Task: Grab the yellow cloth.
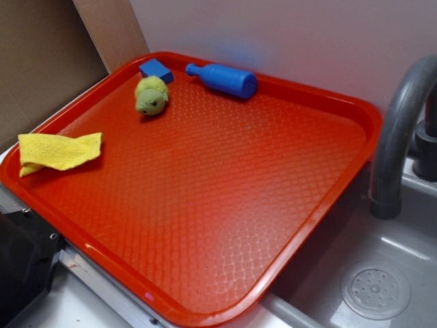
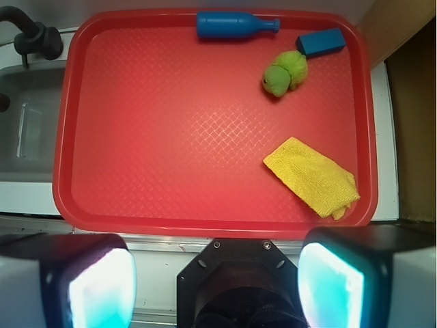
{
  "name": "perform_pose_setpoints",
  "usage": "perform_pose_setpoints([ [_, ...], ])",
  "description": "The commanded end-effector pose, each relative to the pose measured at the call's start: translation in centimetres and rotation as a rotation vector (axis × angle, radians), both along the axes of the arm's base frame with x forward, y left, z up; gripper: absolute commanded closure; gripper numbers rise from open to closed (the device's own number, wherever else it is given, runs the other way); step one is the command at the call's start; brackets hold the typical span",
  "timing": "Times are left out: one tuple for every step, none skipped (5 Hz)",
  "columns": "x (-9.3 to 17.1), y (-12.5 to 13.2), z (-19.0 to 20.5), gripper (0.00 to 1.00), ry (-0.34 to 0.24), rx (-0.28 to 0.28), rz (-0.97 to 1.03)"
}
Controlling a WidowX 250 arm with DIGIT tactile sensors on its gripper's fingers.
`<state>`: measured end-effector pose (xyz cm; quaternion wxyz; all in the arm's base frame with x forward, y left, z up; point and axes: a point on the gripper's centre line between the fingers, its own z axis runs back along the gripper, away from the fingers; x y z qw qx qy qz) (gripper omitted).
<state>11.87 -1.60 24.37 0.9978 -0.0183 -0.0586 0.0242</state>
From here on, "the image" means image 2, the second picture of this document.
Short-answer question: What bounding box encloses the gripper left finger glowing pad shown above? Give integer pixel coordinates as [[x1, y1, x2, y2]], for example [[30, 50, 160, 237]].
[[1, 233, 137, 327]]

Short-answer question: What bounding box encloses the grey sink basin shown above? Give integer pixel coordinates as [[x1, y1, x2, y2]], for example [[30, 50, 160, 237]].
[[1, 61, 66, 182]]

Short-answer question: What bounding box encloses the green plush toy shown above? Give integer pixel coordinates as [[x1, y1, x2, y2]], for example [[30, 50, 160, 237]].
[[262, 51, 309, 98]]

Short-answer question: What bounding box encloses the blue rectangular block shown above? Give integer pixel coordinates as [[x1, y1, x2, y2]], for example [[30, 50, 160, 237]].
[[296, 28, 346, 58]]

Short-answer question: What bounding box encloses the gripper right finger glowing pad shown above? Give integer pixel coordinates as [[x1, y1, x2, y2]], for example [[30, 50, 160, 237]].
[[298, 225, 436, 327]]

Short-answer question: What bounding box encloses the blue plastic bottle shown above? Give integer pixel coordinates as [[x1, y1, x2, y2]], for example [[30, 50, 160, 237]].
[[196, 11, 281, 39]]

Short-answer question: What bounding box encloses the yellow cloth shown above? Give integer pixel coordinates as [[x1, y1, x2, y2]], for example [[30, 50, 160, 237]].
[[263, 137, 361, 221]]

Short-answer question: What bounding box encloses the red plastic tray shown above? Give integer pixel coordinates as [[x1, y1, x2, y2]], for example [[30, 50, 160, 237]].
[[53, 9, 378, 240]]

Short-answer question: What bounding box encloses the black faucet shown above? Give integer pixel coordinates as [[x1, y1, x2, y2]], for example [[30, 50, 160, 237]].
[[1, 6, 64, 69]]

